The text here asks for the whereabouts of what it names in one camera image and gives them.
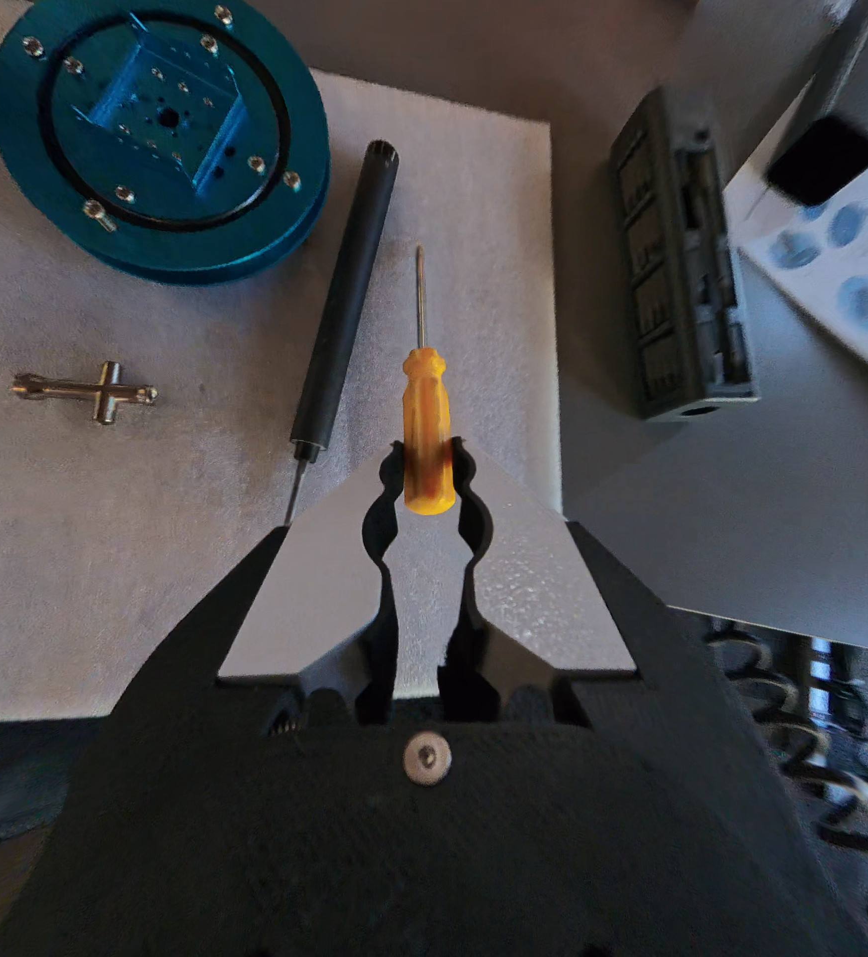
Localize white foam sheet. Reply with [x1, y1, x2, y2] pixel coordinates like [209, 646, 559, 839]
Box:
[0, 63, 562, 726]

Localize yellow-handled screwdriver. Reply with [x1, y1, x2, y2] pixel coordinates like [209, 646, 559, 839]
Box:
[402, 245, 457, 517]

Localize black screwdriver bit case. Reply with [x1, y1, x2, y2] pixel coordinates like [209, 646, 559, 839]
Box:
[609, 86, 760, 423]

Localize person's jeans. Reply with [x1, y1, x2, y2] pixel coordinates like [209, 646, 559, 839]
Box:
[0, 718, 106, 853]

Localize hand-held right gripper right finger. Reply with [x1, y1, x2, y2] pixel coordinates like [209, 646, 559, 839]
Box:
[437, 437, 638, 725]

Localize coiled black cable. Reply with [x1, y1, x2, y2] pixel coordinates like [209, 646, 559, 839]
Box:
[703, 628, 868, 936]

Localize metal cross wrench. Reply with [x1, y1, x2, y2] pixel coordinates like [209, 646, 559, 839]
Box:
[11, 361, 158, 426]

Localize blue round metal turntable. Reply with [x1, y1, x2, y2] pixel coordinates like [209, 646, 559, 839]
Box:
[0, 0, 332, 287]

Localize printed instruction sheet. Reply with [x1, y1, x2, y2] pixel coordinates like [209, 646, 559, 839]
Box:
[725, 135, 868, 397]

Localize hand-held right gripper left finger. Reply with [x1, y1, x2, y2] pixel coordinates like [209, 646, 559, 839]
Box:
[217, 440, 409, 725]

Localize black rectangular case sleeve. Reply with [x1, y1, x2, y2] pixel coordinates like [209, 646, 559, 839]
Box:
[765, 0, 868, 209]

